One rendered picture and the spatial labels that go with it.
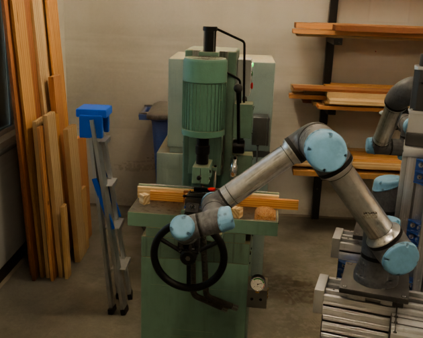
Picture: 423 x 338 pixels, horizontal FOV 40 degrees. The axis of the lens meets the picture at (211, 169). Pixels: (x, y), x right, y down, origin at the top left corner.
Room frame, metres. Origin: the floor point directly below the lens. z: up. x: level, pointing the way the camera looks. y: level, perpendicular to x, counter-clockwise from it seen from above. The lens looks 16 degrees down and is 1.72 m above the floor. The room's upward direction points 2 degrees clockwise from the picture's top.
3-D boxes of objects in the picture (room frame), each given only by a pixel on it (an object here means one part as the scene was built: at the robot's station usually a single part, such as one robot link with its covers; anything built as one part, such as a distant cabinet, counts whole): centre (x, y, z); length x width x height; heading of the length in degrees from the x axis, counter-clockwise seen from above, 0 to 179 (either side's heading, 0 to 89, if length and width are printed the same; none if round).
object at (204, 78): (2.34, 0.04, 1.35); 0.18 x 0.18 x 0.31
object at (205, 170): (2.36, 0.04, 1.03); 0.14 x 0.07 x 0.09; 174
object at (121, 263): (3.07, 0.58, 0.58); 0.27 x 0.25 x 1.16; 88
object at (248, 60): (2.64, -0.13, 1.40); 0.10 x 0.06 x 0.16; 174
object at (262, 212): (2.22, -0.22, 0.91); 0.12 x 0.09 x 0.03; 174
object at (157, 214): (2.23, 0.03, 0.87); 0.61 x 0.30 x 0.06; 84
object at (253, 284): (2.10, -0.20, 0.65); 0.06 x 0.04 x 0.08; 84
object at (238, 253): (2.46, 0.03, 0.76); 0.57 x 0.45 x 0.09; 174
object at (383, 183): (2.32, -0.74, 0.98); 0.13 x 0.12 x 0.14; 87
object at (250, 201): (2.33, -0.06, 0.92); 0.62 x 0.02 x 0.04; 84
